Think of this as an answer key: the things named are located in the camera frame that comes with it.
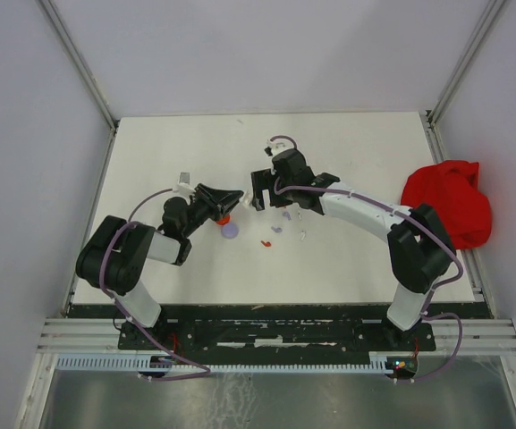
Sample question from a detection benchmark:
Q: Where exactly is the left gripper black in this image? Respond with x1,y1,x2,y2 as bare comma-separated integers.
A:
182,182,244,238

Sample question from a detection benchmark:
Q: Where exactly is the white charging case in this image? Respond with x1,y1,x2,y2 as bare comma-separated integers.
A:
240,191,254,209

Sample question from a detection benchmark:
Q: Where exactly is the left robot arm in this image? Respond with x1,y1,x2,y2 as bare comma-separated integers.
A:
75,184,244,349

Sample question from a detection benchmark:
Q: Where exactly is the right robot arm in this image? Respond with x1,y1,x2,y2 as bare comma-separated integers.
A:
250,148,463,349

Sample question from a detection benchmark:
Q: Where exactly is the orange charging case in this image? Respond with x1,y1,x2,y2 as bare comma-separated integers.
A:
216,216,230,225

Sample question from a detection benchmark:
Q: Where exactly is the purple charging case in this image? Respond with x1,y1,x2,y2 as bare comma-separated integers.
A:
221,223,239,240

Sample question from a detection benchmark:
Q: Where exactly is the red cloth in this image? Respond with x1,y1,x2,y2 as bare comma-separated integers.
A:
401,160,493,250

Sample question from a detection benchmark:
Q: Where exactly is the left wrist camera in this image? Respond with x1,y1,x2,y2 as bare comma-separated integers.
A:
175,172,193,192

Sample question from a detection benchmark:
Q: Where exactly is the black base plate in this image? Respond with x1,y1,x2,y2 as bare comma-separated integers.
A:
118,305,436,365

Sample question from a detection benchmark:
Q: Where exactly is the white cable duct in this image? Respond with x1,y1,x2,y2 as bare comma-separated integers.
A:
55,353,393,374

